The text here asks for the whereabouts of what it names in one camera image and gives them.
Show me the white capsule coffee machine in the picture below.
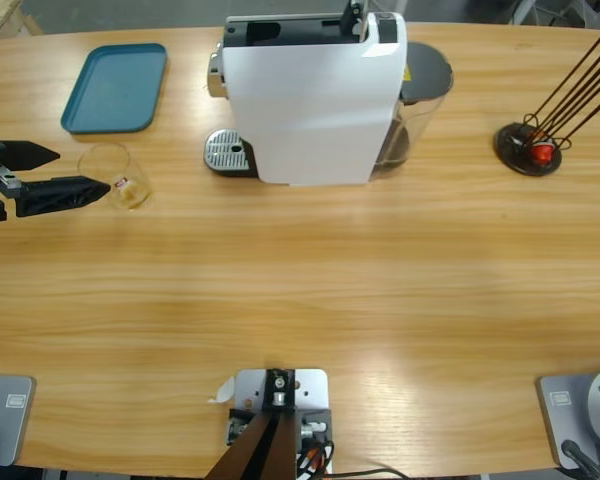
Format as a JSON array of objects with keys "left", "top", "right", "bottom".
[{"left": 203, "top": 0, "right": 409, "bottom": 189}]

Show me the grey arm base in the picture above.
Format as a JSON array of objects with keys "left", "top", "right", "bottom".
[
  {"left": 0, "top": 372, "right": 37, "bottom": 466},
  {"left": 537, "top": 368, "right": 600, "bottom": 471}
]

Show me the red coffee capsule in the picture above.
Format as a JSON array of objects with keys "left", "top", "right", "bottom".
[{"left": 531, "top": 142, "right": 556, "bottom": 166}]

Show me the clear drinking glass red label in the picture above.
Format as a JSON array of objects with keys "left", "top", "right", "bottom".
[{"left": 76, "top": 142, "right": 152, "bottom": 211}]

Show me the teal plastic tray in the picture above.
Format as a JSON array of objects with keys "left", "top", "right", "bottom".
[{"left": 60, "top": 42, "right": 169, "bottom": 136}]

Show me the metal drip tray grate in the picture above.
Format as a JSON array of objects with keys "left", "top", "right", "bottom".
[{"left": 203, "top": 128, "right": 259, "bottom": 179}]

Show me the black capsule holder with rods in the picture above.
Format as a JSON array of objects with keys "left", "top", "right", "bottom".
[{"left": 493, "top": 32, "right": 600, "bottom": 178}]

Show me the white mount plate dark post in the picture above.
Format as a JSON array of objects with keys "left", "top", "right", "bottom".
[{"left": 202, "top": 368, "right": 335, "bottom": 480}]

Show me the thin black cable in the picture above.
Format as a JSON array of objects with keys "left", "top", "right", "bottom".
[{"left": 329, "top": 466, "right": 411, "bottom": 480}]

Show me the grey metal frame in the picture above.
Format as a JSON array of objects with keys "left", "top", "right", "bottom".
[{"left": 507, "top": 0, "right": 600, "bottom": 31}]

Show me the black base cable plug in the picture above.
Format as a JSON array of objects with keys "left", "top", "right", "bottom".
[{"left": 562, "top": 439, "right": 600, "bottom": 480}]

